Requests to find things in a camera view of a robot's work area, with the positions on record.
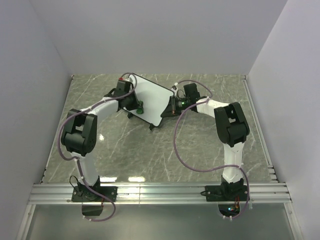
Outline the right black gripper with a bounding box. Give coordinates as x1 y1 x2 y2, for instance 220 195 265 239
160 96 190 119

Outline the green whiteboard eraser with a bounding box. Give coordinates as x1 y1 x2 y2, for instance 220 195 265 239
136 100 144 115

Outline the small whiteboard black frame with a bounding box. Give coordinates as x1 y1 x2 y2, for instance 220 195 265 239
124 73 174 131

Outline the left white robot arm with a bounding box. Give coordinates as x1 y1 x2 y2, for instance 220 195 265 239
57 78 142 202

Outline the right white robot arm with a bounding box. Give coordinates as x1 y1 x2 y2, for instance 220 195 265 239
161 80 250 202

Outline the aluminium mounting rail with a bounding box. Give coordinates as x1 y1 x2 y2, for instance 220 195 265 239
27 182 292 205

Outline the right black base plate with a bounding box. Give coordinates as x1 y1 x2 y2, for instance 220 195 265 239
200 185 248 202

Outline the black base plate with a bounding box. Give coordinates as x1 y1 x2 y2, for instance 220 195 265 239
71 184 118 203
200 185 248 202

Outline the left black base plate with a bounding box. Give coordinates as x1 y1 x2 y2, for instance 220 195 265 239
71 184 118 203

